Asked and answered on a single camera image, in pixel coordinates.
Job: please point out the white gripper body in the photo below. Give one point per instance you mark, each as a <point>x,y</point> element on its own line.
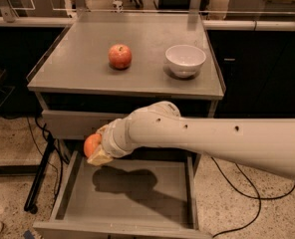
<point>110,139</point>

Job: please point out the black table leg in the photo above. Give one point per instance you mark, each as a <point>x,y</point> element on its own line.
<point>30,204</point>

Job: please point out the grey drawer cabinet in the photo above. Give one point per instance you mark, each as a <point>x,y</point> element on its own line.
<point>78,77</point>

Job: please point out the orange fruit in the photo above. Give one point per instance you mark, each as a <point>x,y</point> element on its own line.
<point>91,143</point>

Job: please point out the red apple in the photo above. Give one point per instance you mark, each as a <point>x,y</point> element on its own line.
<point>120,56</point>

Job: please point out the open grey middle drawer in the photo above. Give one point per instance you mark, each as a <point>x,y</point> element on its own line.
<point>149,195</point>

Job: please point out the closed grey top drawer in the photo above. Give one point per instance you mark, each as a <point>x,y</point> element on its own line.
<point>71,125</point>

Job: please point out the white ceramic bowl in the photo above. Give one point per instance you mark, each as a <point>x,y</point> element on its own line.
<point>184,61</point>

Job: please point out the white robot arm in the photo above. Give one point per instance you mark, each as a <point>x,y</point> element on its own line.
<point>266,144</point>

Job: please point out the clear water bottle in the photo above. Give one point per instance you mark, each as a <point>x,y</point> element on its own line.
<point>118,5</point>

